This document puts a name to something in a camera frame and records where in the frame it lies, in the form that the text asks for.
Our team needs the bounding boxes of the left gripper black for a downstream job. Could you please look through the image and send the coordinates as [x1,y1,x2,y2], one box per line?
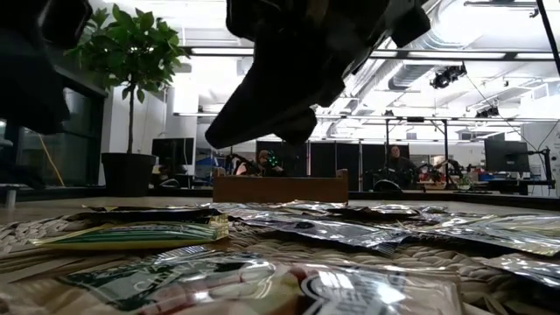
[0,0,94,135]

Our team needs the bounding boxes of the blue tea bag packet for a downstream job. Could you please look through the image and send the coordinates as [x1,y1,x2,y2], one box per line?
[238,213,410,257]

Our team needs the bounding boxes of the black station frame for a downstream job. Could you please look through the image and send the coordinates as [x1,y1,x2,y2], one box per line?
[383,115,451,190]

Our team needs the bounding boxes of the small grey metal post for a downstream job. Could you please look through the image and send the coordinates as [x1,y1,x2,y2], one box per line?
[0,183,23,210]

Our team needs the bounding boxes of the silver ventilation duct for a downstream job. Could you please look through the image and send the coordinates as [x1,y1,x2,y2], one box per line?
[387,0,472,92]

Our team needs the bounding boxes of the person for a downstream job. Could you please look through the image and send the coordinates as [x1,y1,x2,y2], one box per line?
[235,148,286,179]
[379,144,420,193]

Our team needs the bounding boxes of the yellow cord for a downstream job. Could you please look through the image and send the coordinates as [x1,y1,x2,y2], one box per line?
[37,133,67,188]

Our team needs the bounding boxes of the black computer monitor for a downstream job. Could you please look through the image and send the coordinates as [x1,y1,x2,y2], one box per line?
[484,138,531,174]
[151,137,195,177]

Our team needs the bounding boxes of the black metal table frame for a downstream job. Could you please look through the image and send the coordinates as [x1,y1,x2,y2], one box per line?
[0,183,560,212]

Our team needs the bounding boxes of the wooden three-compartment box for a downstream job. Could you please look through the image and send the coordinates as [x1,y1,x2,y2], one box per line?
[213,168,350,205]

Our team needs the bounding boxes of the black room divider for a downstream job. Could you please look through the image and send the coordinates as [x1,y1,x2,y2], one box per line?
[255,140,412,193]

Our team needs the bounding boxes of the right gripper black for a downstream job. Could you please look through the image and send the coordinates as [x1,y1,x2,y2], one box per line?
[205,0,432,150]

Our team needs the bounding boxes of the green potted plant black pot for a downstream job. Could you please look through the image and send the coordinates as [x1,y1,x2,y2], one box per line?
[64,3,190,198]

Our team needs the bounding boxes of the round woven straw tray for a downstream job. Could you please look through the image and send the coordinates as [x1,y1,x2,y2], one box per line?
[0,203,560,315]

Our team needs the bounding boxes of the black ceiling camera rig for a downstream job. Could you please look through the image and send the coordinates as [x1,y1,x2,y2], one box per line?
[429,62,468,90]

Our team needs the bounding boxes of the tan vanilla tea bag packet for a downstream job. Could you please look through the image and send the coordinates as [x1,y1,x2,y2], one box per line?
[209,200,333,218]
[56,251,467,315]
[476,252,560,303]

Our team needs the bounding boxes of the overhead light bar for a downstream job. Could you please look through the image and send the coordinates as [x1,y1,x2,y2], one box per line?
[178,45,560,62]

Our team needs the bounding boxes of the yellow lemon tea bag packet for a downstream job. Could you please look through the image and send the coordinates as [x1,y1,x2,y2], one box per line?
[29,213,231,251]
[404,216,560,258]

